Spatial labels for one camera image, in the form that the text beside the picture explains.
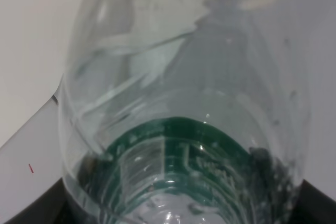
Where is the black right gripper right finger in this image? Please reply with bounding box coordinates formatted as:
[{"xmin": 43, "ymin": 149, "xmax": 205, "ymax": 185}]
[{"xmin": 293, "ymin": 180, "xmax": 335, "ymax": 224}]

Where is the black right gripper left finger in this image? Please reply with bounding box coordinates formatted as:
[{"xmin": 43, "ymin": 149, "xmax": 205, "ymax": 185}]
[{"xmin": 5, "ymin": 179, "xmax": 76, "ymax": 224}]

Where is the clear green-label water bottle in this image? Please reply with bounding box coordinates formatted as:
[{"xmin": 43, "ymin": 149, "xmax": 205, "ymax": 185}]
[{"xmin": 59, "ymin": 0, "xmax": 310, "ymax": 223}]

